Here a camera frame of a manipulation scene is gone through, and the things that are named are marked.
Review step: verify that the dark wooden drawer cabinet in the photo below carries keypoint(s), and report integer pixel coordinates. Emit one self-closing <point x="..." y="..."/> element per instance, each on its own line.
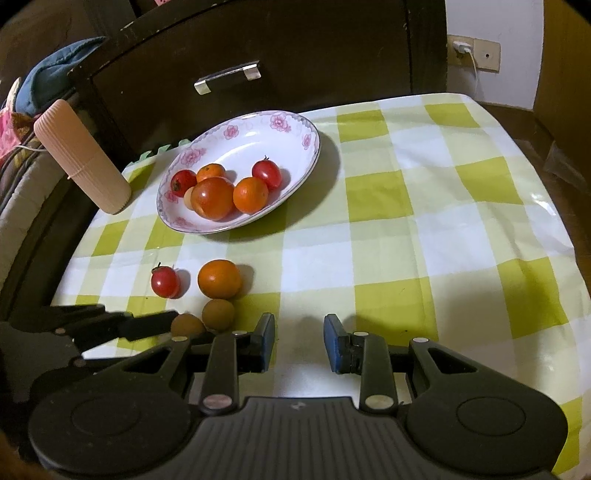
<point x="138" y="85"/>

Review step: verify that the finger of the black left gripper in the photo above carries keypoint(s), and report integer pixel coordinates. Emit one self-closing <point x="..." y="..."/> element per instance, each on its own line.
<point x="90" y="325"/>

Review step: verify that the large orange tangerine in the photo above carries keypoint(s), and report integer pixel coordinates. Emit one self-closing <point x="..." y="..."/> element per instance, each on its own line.
<point x="219" y="279"/>

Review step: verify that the small brown longan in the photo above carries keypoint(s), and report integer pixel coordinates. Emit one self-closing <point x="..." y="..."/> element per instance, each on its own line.
<point x="187" y="199"/>

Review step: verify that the clear acrylic drawer handle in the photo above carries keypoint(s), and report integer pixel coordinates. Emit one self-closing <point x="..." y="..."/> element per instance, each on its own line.
<point x="227" y="78"/>

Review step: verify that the white floral plate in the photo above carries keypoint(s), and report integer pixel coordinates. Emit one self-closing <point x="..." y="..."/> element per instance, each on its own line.
<point x="288" y="139"/>

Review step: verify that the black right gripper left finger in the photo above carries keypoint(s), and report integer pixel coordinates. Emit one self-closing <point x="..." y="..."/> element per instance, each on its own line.
<point x="234" y="353"/>

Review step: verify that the cherry tomato with stem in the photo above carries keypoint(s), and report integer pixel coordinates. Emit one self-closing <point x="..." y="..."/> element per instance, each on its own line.
<point x="182" y="181"/>

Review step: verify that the small orange tangerine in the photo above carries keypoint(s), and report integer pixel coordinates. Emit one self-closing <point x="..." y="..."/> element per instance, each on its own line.
<point x="209" y="171"/>
<point x="250" y="195"/>

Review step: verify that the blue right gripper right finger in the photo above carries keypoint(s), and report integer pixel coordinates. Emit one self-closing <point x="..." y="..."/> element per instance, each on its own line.
<point x="366" y="355"/>

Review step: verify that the blue cloth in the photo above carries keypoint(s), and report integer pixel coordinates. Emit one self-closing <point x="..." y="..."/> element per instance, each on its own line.
<point x="48" y="80"/>

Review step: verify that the brown longan front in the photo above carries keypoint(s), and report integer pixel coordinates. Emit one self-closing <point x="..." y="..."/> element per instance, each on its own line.
<point x="186" y="325"/>

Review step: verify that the green foam mat edge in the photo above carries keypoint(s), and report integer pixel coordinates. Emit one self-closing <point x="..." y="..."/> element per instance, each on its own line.
<point x="166" y="152"/>

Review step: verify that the pink ribbed cylinder case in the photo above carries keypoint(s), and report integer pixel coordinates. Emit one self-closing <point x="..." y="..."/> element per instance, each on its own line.
<point x="67" y="140"/>

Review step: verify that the oval red cherry tomato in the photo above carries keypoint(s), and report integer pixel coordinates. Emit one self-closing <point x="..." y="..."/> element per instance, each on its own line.
<point x="268" y="172"/>

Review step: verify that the wall socket with plug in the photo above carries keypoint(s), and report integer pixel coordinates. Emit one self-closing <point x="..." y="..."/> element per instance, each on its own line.
<point x="483" y="55"/>

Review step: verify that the green checkered tablecloth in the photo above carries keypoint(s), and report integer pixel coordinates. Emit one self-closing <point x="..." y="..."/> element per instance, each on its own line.
<point x="422" y="218"/>

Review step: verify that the large red tomato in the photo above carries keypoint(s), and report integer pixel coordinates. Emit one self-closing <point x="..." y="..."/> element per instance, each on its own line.
<point x="212" y="198"/>

